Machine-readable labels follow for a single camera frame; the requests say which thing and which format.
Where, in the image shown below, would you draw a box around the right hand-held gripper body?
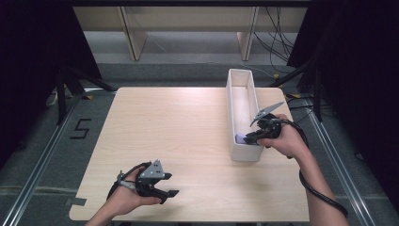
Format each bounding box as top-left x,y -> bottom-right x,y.
249,101 -> 285,140

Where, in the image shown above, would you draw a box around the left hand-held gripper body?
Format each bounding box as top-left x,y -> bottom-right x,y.
136,158 -> 168,204

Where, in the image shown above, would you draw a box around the long white box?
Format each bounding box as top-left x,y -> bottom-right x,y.
225,68 -> 265,163

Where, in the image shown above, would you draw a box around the person's right hand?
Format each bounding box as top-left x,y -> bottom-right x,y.
257,113 -> 310,159

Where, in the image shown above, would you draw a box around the person's left hand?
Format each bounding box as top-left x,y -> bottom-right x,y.
106,168 -> 163,218

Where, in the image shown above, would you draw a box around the black metal stand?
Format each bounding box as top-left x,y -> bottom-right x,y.
56,65 -> 117,126
266,59 -> 324,123

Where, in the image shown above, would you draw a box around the grey tape strip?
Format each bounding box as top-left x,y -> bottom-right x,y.
64,197 -> 88,207

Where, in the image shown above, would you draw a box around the black curtain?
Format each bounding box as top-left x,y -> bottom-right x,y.
0,0 -> 103,164
286,0 -> 399,215

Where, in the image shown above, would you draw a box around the beige desk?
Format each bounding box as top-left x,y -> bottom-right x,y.
72,6 -> 309,62

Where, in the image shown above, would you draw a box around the black floor cables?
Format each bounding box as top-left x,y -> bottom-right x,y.
285,93 -> 318,125

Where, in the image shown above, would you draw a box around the metal floor rail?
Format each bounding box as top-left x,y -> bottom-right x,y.
0,90 -> 83,226
302,97 -> 377,226

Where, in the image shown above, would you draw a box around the bundle of black hanging cables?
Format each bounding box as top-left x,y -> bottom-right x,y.
253,6 -> 299,73

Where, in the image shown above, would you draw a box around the white cord coil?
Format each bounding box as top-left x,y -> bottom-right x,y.
46,90 -> 60,107

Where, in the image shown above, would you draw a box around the black frame bar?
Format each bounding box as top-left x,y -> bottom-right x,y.
70,0 -> 311,8

